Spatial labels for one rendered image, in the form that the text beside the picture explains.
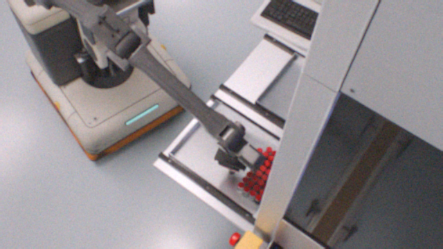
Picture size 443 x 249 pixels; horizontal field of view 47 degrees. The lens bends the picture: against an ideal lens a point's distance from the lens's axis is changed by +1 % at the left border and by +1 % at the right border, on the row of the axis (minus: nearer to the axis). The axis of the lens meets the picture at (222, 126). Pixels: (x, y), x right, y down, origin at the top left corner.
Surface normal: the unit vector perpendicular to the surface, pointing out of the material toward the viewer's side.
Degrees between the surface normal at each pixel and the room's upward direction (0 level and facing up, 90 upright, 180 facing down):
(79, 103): 0
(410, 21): 90
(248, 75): 0
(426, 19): 90
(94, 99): 0
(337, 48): 90
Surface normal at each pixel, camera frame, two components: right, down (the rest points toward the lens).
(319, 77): -0.59, 0.70
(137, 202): 0.04, -0.47
